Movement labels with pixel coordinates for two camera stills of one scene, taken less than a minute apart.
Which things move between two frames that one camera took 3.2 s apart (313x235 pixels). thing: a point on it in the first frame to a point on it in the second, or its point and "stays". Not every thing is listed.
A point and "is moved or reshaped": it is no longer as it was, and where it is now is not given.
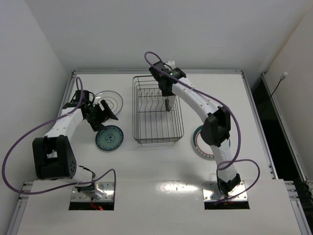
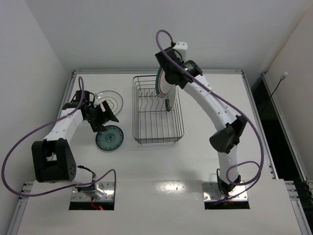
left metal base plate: [107, 188] stays
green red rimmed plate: [201, 146] is moved or reshaped
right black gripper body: [167, 92] to [169, 76]
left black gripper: [100, 117] stays
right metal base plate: [211, 192] stays
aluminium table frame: [301, 203] stays
